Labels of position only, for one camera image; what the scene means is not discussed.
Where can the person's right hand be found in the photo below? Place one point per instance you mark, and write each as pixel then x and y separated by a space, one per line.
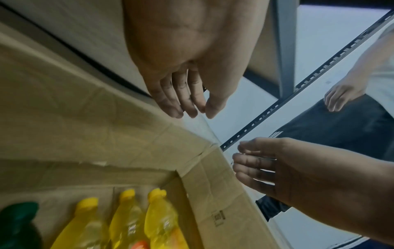
pixel 307 175

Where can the person's left hand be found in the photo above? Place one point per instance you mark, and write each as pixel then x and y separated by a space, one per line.
pixel 190 36

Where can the another person's forearm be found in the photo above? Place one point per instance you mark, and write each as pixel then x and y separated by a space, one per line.
pixel 366 65

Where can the person's right forearm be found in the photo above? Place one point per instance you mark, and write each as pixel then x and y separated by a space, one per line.
pixel 378 199

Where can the perforated black metal rack upright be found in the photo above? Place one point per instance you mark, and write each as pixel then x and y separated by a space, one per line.
pixel 311 77

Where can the beige wooden shelf board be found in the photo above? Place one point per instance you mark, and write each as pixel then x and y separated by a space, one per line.
pixel 77 31

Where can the brown cardboard box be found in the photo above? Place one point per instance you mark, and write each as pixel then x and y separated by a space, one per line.
pixel 92 136

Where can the yellow liquid bottle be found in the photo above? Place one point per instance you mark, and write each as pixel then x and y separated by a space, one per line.
pixel 126 218
pixel 80 228
pixel 161 216

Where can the grey metal rack post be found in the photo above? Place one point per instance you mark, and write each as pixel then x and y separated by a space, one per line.
pixel 286 48

